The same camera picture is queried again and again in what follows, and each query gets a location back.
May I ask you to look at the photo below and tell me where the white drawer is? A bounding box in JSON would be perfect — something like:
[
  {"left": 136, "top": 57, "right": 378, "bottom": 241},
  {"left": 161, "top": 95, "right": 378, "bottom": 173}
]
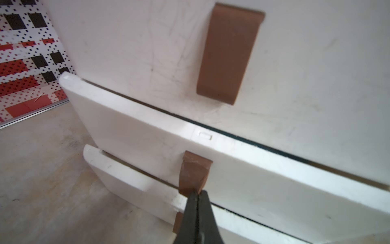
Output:
[
  {"left": 83, "top": 144, "right": 302, "bottom": 244},
  {"left": 60, "top": 72, "right": 390, "bottom": 244},
  {"left": 43, "top": 1, "right": 390, "bottom": 184}
]

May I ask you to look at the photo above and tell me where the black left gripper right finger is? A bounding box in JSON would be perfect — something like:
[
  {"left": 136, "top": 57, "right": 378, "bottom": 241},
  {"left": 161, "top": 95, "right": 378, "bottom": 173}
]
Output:
[{"left": 196, "top": 190, "right": 224, "bottom": 244}]

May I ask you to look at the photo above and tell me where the white bottom drawer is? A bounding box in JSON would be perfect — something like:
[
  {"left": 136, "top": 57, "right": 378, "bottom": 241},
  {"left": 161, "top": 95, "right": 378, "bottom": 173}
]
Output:
[{"left": 83, "top": 144, "right": 302, "bottom": 244}]

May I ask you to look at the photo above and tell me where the white top drawer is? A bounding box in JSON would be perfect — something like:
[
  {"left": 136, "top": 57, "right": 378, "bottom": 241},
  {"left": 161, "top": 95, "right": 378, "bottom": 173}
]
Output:
[{"left": 43, "top": 1, "right": 390, "bottom": 184}]

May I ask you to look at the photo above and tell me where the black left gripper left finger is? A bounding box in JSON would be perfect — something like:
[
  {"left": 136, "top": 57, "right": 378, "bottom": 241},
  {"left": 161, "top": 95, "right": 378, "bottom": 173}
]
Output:
[{"left": 173, "top": 192, "right": 198, "bottom": 244}]

